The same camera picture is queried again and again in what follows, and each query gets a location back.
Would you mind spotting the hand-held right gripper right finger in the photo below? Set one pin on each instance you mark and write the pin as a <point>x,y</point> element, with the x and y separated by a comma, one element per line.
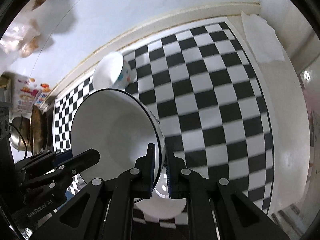
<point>170,180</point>

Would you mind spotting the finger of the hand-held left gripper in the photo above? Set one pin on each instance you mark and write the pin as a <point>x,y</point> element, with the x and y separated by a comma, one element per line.
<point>62,158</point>
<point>82,161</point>

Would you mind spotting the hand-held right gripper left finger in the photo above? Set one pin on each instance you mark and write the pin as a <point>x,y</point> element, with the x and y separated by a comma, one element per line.
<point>151,177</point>

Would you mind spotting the plain white bowl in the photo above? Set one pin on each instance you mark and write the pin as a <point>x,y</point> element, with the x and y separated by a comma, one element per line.
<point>160,207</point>

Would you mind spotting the dark rimmed white bowl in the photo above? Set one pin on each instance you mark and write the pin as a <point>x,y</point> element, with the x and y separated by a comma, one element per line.
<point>112,130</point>

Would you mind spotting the dark steel wok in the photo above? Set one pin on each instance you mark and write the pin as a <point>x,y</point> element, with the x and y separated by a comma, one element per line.
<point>37,130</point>

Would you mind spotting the stainless steel steamer pot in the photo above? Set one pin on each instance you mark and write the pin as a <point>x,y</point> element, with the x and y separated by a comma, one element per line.
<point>18,130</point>

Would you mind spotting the colourful food packet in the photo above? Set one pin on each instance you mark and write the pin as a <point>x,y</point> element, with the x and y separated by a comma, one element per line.
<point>25,95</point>

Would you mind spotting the black white checkered mat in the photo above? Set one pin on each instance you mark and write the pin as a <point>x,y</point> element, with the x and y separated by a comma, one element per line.
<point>200,105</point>

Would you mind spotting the floral print white bowl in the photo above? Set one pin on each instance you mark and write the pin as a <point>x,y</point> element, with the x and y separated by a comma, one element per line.
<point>107,72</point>

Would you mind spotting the clear plastic bag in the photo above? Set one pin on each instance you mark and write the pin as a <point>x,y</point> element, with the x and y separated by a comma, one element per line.
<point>27,45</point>

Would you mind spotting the white paper towel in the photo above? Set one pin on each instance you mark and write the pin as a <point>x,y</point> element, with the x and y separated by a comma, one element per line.
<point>262,40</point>

